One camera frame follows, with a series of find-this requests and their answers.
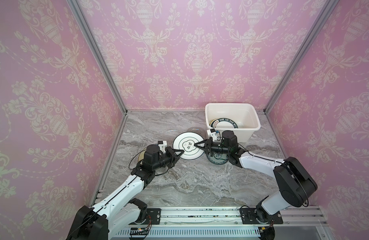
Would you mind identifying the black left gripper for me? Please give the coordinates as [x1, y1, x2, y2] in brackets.
[152, 147, 185, 172]

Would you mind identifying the white plate with quatrefoil border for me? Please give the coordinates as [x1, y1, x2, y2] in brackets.
[173, 132, 204, 161]

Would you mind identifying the teal blue floral plate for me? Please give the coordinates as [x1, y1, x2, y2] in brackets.
[207, 153, 228, 165]

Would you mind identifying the white plate teal lettered rim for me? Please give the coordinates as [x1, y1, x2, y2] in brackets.
[209, 118, 238, 129]

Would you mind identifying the beige plate with wheat sprig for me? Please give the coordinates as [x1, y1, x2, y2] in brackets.
[137, 151, 145, 162]

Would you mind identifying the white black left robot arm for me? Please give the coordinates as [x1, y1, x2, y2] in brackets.
[67, 143, 184, 240]

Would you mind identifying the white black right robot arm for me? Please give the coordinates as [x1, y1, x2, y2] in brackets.
[194, 131, 318, 224]

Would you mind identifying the white plastic bin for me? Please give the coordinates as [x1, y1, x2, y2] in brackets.
[205, 103, 261, 143]

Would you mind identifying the clear glass plate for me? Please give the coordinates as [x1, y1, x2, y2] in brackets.
[187, 127, 206, 137]

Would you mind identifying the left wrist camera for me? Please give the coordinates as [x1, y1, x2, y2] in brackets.
[158, 141, 167, 154]

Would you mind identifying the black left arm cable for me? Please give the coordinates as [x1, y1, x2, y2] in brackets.
[128, 149, 146, 171]

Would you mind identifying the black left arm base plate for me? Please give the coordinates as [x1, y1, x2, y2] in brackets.
[134, 208, 161, 225]

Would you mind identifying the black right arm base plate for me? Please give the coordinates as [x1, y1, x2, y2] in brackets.
[239, 206, 283, 225]

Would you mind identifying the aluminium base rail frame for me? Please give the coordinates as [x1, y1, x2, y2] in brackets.
[111, 207, 334, 240]

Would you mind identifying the aluminium left corner post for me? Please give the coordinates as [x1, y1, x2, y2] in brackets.
[65, 0, 128, 115]

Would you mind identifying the aluminium corner post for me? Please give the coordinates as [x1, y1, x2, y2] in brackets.
[65, 0, 128, 115]
[263, 0, 339, 114]

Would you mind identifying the aluminium right corner post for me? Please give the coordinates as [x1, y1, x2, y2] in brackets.
[263, 0, 339, 114]

